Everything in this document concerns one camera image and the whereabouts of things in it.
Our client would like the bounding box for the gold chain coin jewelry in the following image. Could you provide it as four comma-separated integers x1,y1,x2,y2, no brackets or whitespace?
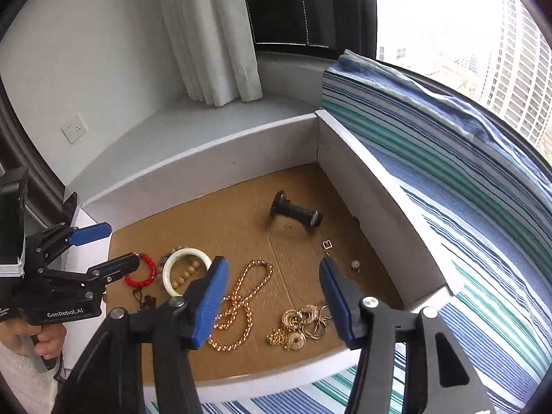
266,303,334,351

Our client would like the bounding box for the red bead bracelet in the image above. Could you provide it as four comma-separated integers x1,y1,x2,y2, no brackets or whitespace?
124,254,157,289

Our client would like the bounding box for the brown wooden bead bracelet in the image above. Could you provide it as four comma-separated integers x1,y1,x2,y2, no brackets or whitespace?
159,248,208,287

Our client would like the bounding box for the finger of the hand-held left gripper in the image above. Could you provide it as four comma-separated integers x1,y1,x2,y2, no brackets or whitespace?
38,253,141,297
29,222,113,265

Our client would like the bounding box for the white curtain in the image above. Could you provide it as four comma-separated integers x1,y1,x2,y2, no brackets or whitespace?
155,0,265,107

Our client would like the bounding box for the person's left hand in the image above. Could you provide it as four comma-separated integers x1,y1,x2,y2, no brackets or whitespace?
0,323,68,358

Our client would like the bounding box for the gold bead necklace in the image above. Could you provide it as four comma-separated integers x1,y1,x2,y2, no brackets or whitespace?
208,260,274,351

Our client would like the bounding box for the white cardboard box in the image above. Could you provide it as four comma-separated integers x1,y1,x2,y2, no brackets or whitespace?
65,110,455,404

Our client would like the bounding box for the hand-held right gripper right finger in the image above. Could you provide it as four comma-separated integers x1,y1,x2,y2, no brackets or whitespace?
318,256,494,414

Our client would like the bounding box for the black smart band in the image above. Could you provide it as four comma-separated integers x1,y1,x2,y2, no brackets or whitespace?
269,190,324,231

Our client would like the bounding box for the pale jade bangle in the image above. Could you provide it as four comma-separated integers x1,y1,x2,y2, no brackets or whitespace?
163,247,213,297

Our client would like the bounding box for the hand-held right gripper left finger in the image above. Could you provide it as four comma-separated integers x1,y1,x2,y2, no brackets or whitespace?
65,255,229,414

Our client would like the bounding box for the person's left forearm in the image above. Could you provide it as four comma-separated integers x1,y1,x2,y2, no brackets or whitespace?
0,341,63,414

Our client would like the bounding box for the white wall socket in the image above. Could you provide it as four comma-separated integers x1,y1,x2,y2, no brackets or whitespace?
61,113,89,144

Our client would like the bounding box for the blue green striped bed sheet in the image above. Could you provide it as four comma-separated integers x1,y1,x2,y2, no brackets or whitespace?
142,49,552,414

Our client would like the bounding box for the grey window sill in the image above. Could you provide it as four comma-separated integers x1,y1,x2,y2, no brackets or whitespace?
65,49,328,208

